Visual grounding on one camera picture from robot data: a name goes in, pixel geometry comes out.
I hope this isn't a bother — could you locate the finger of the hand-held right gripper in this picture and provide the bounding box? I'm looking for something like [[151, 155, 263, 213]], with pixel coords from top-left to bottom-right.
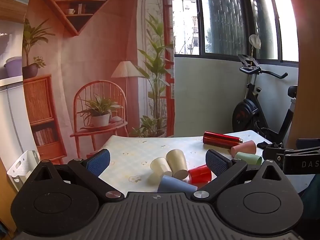
[[262, 147, 320, 165]]

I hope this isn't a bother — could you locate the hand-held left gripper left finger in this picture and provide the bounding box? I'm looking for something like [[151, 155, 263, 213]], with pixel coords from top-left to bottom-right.
[[32, 149, 125, 201]]

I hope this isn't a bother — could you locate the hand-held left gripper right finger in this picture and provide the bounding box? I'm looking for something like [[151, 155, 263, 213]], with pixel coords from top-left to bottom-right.
[[191, 149, 287, 202]]

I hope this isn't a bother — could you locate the red cup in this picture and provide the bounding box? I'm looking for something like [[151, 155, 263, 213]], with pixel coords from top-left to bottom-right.
[[188, 165, 212, 184]]

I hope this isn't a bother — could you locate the beige cup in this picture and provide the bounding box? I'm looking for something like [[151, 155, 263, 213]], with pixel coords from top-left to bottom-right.
[[166, 149, 189, 179]]

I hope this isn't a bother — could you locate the blue cup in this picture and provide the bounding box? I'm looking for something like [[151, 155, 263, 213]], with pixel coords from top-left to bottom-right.
[[157, 175, 198, 193]]

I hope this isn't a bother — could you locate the cream white cup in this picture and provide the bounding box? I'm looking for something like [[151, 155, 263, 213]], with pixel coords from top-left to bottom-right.
[[150, 157, 173, 178]]

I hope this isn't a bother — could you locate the green cup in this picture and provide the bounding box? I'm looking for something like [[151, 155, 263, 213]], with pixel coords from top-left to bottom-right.
[[234, 152, 262, 166]]

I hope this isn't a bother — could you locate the pink cup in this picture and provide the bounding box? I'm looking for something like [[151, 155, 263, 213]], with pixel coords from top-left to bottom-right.
[[230, 141, 257, 157]]

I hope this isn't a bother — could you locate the black crumpled cloth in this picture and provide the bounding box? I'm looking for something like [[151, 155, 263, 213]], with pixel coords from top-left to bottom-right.
[[256, 141, 284, 151]]

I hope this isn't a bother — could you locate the red metal bottle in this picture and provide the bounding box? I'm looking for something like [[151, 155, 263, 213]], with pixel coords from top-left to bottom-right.
[[202, 131, 244, 148]]

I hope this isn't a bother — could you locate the dark teal clothing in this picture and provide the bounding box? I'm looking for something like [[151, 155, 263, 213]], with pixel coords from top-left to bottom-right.
[[299, 174, 320, 240]]

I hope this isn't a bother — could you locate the floral tablecloth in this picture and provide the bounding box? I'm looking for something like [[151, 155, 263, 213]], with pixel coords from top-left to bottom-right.
[[96, 130, 310, 193]]

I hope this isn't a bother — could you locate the black exercise bike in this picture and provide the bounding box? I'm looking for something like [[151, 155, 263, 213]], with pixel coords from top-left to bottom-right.
[[232, 54, 299, 143]]

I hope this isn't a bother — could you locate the white plastic basket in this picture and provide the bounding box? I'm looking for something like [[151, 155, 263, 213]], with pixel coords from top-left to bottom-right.
[[7, 150, 41, 192]]

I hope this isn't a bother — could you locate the white cabinet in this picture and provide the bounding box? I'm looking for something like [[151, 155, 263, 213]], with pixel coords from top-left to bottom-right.
[[0, 76, 38, 162]]

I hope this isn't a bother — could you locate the wooden door panel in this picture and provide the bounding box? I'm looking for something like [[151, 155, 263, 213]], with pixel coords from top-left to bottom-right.
[[284, 0, 320, 145]]

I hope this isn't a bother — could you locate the printed room backdrop cloth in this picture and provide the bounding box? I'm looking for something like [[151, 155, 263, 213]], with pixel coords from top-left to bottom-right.
[[22, 0, 176, 166]]

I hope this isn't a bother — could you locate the purple plastic basin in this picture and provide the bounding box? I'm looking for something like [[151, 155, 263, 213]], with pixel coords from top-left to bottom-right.
[[3, 56, 24, 78]]

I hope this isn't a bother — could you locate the sliding glass window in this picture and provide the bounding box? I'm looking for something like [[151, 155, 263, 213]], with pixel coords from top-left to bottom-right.
[[172, 0, 300, 63]]

